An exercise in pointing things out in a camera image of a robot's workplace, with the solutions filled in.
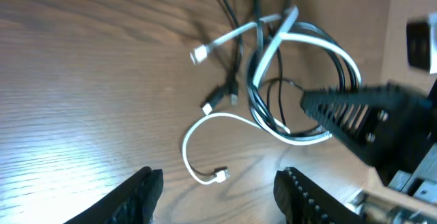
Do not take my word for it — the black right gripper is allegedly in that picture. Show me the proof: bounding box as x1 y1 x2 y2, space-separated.
300 84 436 186

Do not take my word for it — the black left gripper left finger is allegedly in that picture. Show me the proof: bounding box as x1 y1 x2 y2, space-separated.
68 167 164 224

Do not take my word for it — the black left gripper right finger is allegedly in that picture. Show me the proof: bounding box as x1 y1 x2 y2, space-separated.
273 167 364 224

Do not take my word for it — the black usb cable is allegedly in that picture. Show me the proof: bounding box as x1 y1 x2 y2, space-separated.
199 0 352 139

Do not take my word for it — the white usb cable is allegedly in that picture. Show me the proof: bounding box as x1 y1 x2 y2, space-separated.
181 5 363 186

